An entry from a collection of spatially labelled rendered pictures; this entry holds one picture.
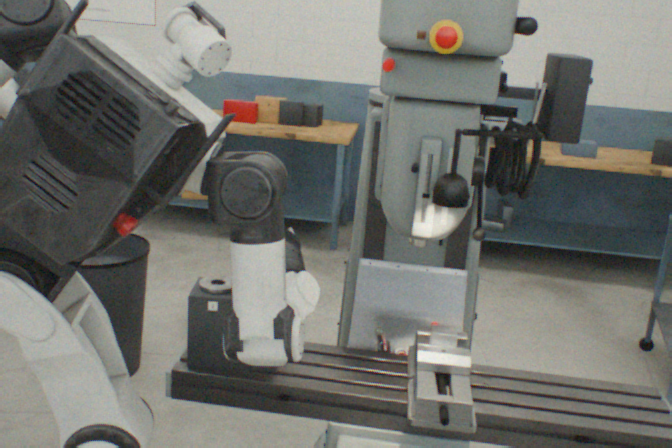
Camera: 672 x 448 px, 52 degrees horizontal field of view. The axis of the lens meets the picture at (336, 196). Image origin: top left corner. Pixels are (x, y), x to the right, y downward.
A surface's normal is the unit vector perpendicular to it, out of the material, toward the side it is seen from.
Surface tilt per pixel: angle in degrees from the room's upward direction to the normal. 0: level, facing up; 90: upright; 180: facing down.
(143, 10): 90
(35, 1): 75
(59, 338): 90
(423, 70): 90
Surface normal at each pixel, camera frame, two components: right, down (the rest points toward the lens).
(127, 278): 0.77, 0.29
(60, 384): 0.09, 0.27
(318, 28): -0.13, 0.25
